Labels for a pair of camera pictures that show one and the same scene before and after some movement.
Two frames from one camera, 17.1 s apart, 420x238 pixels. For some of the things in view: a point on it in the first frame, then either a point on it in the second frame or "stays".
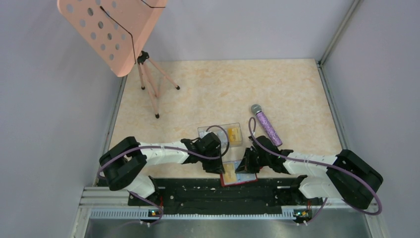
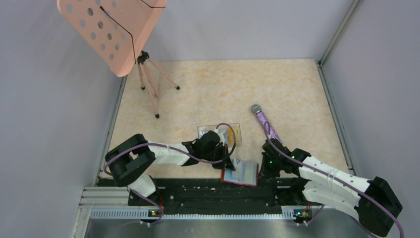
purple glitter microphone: [257, 108] stays
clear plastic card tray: [230, 135] stays
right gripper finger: [250, 162] -> [268, 170]
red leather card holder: [231, 178] stays
